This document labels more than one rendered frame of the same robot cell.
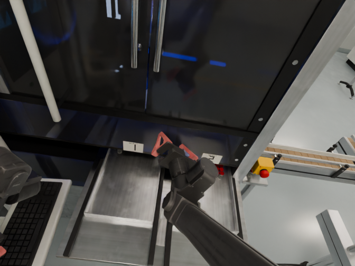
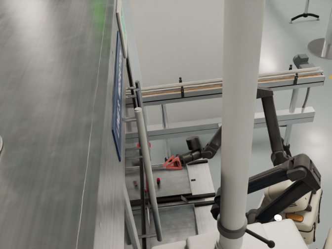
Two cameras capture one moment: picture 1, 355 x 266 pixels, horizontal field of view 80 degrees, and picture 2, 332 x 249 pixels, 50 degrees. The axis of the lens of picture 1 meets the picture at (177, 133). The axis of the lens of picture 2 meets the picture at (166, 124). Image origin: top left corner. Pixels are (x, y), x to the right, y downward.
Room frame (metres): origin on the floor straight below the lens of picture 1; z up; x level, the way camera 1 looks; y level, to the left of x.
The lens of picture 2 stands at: (0.31, 1.32, 2.62)
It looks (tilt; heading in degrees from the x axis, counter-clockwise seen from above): 40 degrees down; 275
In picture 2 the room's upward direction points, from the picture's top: 6 degrees counter-clockwise
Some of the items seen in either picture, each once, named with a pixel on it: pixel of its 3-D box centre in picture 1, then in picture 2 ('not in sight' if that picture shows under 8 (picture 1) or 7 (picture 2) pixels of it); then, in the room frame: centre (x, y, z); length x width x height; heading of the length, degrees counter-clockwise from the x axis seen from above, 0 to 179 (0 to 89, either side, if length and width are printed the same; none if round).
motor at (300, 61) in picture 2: not in sight; (304, 64); (-0.71, -1.46, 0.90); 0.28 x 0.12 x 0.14; 96
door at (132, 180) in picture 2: (61, 14); (133, 185); (0.55, 0.37, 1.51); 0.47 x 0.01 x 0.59; 96
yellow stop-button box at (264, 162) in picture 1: (261, 164); not in sight; (0.65, -0.41, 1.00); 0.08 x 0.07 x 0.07; 6
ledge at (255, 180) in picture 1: (252, 172); not in sight; (0.69, -0.42, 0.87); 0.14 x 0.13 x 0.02; 6
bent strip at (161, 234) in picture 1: (162, 223); (193, 198); (0.32, -0.03, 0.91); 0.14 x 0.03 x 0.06; 5
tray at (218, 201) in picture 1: (204, 190); (162, 182); (0.50, -0.18, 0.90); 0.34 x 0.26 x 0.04; 6
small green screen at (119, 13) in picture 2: not in sight; (122, 25); (0.59, -0.16, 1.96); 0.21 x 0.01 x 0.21; 96
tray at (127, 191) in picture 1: (128, 180); (167, 228); (0.47, 0.16, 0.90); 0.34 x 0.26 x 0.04; 6
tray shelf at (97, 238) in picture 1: (164, 203); (176, 204); (0.42, -0.02, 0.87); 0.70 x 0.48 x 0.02; 96
